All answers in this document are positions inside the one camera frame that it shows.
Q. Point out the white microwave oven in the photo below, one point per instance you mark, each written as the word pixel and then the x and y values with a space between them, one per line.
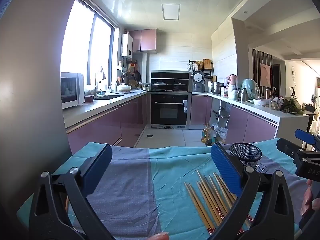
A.
pixel 72 90

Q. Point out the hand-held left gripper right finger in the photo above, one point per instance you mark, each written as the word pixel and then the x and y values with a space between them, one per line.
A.
pixel 225 167

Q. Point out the clear plastic bag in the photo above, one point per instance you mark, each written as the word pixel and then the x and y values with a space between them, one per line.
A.
pixel 221 135

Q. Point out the steel thermos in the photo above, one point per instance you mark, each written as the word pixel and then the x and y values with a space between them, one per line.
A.
pixel 244 95

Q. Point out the white casserole pot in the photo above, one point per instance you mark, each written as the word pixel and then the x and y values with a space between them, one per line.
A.
pixel 124 88

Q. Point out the ceiling light panel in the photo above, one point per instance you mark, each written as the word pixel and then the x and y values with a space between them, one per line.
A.
pixel 171 11

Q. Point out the white water heater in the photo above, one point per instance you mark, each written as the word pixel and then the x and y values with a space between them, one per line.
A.
pixel 127 45

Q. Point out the dark red bowl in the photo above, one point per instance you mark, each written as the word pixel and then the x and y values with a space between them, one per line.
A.
pixel 89 99

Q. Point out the mint green air fryer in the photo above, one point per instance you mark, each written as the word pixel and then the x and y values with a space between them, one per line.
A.
pixel 250 88

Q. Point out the peninsula counter with pink cabinets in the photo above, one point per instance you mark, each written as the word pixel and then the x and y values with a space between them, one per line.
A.
pixel 250 122

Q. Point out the dark liquid plastic bottle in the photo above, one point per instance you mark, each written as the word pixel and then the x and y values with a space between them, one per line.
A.
pixel 211 137

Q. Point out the under-counter water purifier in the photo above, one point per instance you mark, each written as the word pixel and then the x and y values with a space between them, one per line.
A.
pixel 222 118

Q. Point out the teal and grey tablecloth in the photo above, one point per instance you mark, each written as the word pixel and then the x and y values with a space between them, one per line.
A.
pixel 125 180

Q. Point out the hanging black frying pan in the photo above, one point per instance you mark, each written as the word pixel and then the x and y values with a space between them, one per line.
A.
pixel 137 75

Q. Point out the bunch of wooden chopsticks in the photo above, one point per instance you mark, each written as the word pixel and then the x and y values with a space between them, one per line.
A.
pixel 207 200

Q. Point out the steel kettle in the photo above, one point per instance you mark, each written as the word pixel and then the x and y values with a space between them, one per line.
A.
pixel 146 87

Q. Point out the steel sink faucet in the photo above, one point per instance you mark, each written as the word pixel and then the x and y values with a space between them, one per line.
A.
pixel 96 87

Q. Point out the pink kettle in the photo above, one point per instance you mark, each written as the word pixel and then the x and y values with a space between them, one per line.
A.
pixel 233 80

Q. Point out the kitchen window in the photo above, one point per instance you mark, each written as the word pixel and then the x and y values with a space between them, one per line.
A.
pixel 75 42

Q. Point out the pink wall cabinet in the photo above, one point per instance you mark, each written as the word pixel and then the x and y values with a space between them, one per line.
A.
pixel 145 41

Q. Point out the sink counter with pink cabinets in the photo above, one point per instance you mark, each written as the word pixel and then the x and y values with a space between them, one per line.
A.
pixel 105 122

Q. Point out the clear plastic food box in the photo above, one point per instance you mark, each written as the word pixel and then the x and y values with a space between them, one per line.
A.
pixel 276 105

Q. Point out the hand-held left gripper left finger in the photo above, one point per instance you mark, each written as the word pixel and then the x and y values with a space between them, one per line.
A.
pixel 97 170

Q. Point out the pink wall painting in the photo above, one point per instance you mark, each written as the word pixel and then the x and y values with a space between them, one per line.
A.
pixel 265 74

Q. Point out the person's right hand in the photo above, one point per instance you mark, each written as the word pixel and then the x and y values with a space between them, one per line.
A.
pixel 311 197

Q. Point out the person's left hand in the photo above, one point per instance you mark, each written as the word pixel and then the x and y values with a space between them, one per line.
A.
pixel 160 236

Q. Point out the black mesh utensil holder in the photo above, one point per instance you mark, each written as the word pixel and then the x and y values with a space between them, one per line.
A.
pixel 246 152

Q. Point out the black pan with lid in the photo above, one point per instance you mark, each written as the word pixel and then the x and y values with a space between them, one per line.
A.
pixel 180 86

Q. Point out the leafy green vegetables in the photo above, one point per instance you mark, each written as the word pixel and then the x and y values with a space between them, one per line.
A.
pixel 291 107

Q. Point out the black wok with lid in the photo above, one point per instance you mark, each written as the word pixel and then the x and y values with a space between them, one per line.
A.
pixel 161 85

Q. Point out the steel stock pot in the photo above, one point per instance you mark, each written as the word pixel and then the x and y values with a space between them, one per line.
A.
pixel 217 88

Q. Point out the white bowl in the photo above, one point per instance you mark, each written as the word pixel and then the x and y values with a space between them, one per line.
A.
pixel 260 102

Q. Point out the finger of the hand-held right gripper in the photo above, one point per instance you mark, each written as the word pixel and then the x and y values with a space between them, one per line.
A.
pixel 305 136
pixel 287 148

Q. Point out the wall rack with cutting boards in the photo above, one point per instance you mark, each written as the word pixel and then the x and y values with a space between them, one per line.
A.
pixel 203 65

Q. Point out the black integrated stove with oven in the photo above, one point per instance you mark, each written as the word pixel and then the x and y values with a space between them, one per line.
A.
pixel 170 110

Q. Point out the yellow cooking oil bottle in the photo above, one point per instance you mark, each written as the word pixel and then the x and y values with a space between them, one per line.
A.
pixel 205 133

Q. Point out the silver rice cooker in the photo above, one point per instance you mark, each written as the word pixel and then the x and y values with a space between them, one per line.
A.
pixel 198 81

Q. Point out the black stool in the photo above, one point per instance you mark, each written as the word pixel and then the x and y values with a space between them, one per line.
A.
pixel 309 110

